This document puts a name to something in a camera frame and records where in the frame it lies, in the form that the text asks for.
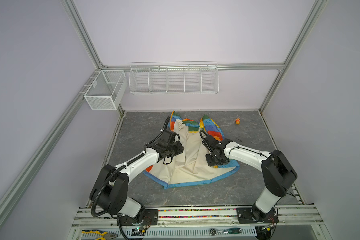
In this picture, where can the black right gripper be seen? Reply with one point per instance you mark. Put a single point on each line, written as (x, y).
(209, 162)

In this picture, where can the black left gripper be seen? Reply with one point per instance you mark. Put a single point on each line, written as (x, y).
(180, 150)

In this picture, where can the multicolour patchwork jacket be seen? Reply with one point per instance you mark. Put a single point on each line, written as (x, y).
(191, 168)

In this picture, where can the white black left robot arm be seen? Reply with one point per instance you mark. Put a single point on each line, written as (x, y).
(109, 194)

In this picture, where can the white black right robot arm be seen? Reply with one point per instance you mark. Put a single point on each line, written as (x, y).
(278, 175)

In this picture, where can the small white mesh basket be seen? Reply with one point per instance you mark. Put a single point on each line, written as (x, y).
(106, 90)

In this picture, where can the green circuit board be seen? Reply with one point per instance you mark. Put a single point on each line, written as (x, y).
(138, 232)

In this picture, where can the long white wire basket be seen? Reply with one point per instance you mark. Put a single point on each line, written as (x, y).
(174, 78)

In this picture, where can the green handled ratchet wrench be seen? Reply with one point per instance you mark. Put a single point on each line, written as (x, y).
(234, 231)

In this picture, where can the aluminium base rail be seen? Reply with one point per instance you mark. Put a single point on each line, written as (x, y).
(184, 223)

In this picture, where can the yellow handled pliers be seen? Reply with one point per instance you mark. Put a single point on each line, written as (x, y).
(101, 235)

